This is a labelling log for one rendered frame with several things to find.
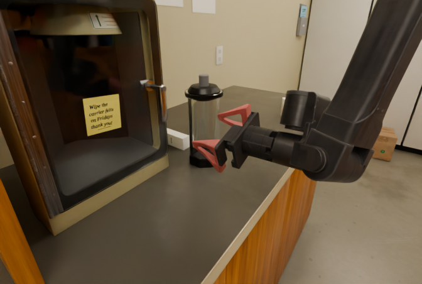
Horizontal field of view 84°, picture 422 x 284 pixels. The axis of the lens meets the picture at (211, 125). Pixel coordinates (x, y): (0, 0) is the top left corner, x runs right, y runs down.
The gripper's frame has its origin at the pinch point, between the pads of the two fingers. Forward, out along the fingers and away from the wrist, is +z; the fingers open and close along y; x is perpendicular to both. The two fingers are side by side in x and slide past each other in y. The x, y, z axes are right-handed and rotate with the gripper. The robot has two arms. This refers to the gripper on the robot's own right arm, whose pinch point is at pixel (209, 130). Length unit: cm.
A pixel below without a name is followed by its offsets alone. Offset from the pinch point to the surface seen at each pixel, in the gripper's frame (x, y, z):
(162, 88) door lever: -7.5, -2.0, 12.6
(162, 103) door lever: -4.0, -0.9, 13.0
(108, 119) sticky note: -5.8, 9.9, 18.2
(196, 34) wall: 4, -76, 60
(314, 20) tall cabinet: 57, -281, 47
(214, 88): -0.5, -15.6, 8.7
